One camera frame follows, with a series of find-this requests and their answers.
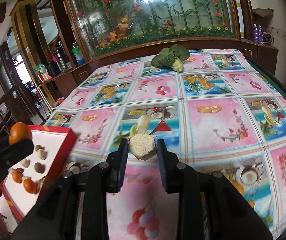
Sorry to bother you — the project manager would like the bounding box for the green leafy vegetable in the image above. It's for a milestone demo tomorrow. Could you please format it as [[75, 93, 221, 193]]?
[[151, 44, 190, 73]]

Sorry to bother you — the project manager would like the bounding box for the dark wooden chair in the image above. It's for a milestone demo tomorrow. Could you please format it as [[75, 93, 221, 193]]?
[[0, 84, 46, 131]]

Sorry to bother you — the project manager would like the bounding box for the brown kiwi fruit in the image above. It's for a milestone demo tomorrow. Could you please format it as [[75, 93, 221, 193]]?
[[34, 162, 45, 174], [35, 145, 42, 151]]

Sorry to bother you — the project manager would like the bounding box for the green label plastic bottle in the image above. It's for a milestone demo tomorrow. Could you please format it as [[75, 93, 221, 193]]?
[[72, 42, 86, 65]]

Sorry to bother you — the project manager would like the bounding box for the purple spray bottle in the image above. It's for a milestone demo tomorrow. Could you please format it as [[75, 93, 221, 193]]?
[[252, 24, 258, 43], [257, 25, 264, 44]]

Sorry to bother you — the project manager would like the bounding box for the black thermos flask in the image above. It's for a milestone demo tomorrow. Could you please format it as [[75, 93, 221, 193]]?
[[55, 47, 68, 72]]

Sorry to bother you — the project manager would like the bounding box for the dark wooden cabinet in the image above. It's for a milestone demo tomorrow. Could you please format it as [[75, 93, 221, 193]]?
[[38, 37, 278, 105]]

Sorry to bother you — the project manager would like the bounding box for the red white shallow box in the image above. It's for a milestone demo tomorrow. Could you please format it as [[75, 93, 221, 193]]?
[[0, 125, 77, 222]]

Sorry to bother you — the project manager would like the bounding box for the floral fruit print tablecloth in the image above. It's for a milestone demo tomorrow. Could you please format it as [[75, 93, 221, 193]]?
[[46, 49, 286, 239]]

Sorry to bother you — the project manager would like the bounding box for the dark red jujube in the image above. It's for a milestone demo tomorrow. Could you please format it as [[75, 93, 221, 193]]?
[[16, 167, 24, 174]]

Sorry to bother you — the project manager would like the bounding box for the orange mandarin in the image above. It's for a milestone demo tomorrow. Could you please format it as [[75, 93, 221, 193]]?
[[23, 179, 38, 194], [12, 171, 23, 184], [8, 122, 32, 145]]

